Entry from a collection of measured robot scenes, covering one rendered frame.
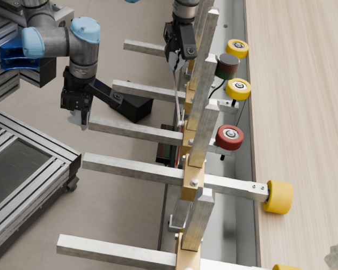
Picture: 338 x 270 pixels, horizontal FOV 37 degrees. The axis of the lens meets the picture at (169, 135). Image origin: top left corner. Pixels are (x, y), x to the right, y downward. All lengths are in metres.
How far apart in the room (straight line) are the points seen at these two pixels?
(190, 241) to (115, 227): 1.27
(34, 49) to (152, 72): 1.97
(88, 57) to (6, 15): 0.50
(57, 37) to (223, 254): 0.79
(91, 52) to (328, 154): 0.75
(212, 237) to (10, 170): 1.01
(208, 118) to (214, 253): 0.53
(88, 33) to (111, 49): 2.08
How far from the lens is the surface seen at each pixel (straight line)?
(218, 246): 1.56
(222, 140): 1.46
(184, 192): 1.22
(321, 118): 1.68
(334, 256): 1.29
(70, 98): 1.42
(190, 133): 1.50
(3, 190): 2.17
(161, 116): 2.89
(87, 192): 2.43
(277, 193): 1.26
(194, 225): 1.03
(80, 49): 1.31
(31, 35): 1.29
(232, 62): 1.36
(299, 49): 2.00
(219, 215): 1.64
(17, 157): 2.29
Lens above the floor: 1.85
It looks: 42 degrees down
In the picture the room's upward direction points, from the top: 13 degrees clockwise
